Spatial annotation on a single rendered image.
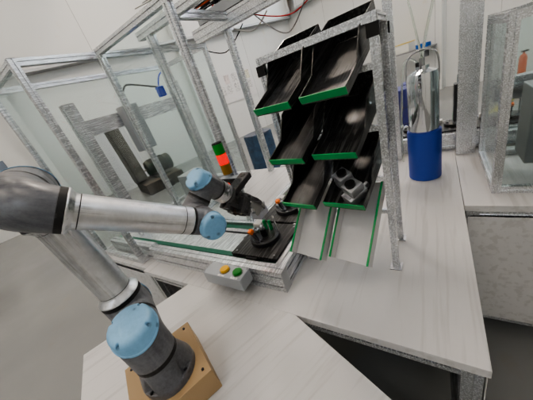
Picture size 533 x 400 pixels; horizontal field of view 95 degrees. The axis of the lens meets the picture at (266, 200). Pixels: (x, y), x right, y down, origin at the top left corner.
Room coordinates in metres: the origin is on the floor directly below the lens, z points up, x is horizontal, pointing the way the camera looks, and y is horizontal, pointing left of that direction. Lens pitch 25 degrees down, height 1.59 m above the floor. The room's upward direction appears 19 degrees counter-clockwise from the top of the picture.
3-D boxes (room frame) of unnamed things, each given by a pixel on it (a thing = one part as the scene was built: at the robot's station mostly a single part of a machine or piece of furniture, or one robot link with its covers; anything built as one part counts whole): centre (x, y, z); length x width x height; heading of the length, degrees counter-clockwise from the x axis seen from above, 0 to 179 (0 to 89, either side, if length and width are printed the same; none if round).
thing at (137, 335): (0.49, 0.43, 1.11); 0.13 x 0.12 x 0.14; 29
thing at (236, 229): (1.16, 0.28, 0.91); 0.84 x 0.28 x 0.10; 52
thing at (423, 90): (1.21, -0.91, 1.32); 0.14 x 0.14 x 0.38
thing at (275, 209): (1.16, -0.10, 1.01); 0.24 x 0.24 x 0.13; 52
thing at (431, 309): (1.30, -0.22, 0.84); 1.50 x 1.41 x 0.03; 52
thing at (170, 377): (0.49, 0.43, 0.99); 0.15 x 0.15 x 0.10
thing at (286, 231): (0.96, 0.06, 0.96); 0.24 x 0.24 x 0.02; 52
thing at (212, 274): (0.84, 0.26, 0.93); 0.21 x 0.07 x 0.06; 52
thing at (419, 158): (1.21, -0.91, 0.99); 0.16 x 0.16 x 0.27
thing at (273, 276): (1.01, 0.37, 0.91); 0.89 x 0.06 x 0.11; 52
